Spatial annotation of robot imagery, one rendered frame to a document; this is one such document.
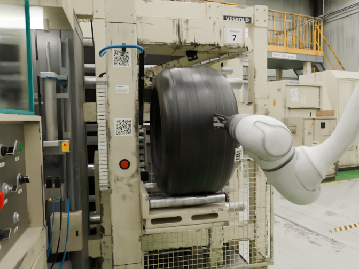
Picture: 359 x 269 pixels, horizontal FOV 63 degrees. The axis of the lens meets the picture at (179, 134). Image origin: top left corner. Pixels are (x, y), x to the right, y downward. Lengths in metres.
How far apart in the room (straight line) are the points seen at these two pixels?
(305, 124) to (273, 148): 5.11
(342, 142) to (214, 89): 0.54
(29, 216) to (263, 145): 0.79
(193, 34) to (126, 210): 0.95
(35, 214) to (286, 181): 0.79
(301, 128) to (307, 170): 4.99
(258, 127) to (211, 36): 1.02
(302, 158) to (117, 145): 0.76
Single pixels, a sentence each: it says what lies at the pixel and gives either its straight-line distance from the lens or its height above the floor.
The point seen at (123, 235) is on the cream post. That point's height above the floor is 0.75.
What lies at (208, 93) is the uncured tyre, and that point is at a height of 1.35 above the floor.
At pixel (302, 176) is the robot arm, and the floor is 1.10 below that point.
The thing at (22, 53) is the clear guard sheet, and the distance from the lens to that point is 1.03.
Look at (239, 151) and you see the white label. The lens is 1.19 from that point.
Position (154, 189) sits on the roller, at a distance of 1.52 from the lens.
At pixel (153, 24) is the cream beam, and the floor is 1.74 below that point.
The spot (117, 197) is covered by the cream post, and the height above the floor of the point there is 0.92.
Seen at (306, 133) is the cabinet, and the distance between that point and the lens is 5.84.
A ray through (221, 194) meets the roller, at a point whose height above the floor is 0.92.
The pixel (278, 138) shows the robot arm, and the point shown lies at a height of 1.20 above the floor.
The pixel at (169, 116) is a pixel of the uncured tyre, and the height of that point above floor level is 1.26.
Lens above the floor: 1.25
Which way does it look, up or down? 3 degrees down
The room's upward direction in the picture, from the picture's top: 1 degrees counter-clockwise
